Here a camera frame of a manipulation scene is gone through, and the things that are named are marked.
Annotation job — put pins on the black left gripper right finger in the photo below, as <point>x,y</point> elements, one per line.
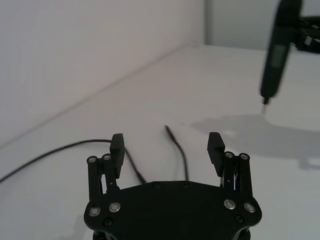
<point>215,152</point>

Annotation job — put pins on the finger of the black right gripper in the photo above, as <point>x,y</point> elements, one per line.
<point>310,20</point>
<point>306,40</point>

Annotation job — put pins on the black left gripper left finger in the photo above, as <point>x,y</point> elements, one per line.
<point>117,155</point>

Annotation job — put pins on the black electric screwdriver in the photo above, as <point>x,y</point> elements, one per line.
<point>276,55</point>

